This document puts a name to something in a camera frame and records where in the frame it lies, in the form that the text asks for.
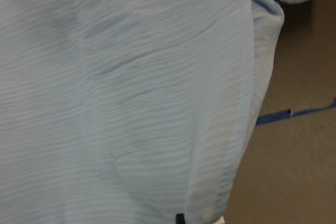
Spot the light blue button-up shirt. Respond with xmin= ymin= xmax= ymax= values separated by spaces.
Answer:
xmin=1 ymin=0 xmax=308 ymax=223

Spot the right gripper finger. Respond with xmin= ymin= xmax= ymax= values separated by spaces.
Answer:
xmin=175 ymin=214 xmax=185 ymax=224

